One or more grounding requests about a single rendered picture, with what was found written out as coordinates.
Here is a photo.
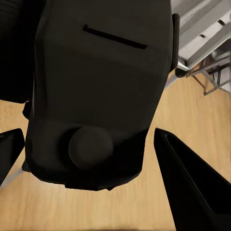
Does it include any digital camera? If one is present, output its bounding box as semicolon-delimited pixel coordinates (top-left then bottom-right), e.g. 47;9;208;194
0;0;180;191

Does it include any camera tripod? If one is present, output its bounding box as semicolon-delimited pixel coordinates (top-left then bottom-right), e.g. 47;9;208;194
0;0;231;190

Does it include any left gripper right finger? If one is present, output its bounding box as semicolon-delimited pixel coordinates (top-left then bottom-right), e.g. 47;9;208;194
154;128;231;231

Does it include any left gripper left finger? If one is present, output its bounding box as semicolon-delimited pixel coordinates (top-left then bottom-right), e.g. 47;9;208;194
0;128;25;186

